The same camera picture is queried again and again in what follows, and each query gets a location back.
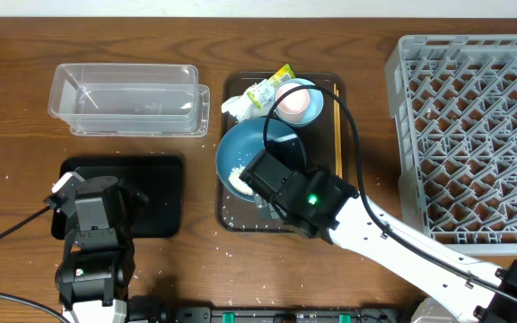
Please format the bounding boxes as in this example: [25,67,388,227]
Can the wooden chopstick left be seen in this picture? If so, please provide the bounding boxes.
[332,83,340,177]

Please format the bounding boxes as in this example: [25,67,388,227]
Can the black plastic tray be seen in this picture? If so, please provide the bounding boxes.
[60,155,183,239]

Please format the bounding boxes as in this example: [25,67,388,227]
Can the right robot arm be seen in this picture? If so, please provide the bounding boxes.
[240,150,517,322]

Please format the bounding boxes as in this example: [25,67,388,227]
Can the dark blue plate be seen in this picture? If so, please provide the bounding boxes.
[215,118,306,203]

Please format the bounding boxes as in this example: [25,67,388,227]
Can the wooden chopstick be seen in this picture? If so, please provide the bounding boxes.
[336,89,344,180]
[332,83,340,177]

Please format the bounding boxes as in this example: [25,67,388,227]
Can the brown serving tray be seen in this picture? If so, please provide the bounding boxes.
[216,97,349,233]

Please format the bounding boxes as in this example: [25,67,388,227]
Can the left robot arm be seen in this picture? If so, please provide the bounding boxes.
[48,171,149,322]

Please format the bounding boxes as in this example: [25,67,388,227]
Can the clear plastic bin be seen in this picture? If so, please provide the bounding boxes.
[48,63,203,136]

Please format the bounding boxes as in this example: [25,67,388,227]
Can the grey dishwasher rack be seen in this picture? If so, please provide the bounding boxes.
[385,35,517,256]

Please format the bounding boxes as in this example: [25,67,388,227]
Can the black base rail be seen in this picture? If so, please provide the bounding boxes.
[127,295,411,323]

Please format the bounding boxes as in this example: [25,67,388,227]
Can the pink white cup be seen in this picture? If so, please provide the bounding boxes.
[276,83,311,122]

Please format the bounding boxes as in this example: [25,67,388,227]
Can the light blue small bowl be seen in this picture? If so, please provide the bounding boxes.
[275,89,324,127]

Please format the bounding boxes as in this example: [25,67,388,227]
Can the wooden chopstick right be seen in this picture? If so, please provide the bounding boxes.
[336,89,344,180]

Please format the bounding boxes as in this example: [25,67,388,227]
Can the crumpled white green wrapper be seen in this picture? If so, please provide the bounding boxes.
[221,64,295,122]

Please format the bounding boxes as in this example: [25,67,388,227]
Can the pile of white rice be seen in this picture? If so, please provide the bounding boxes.
[228,165,253,196]

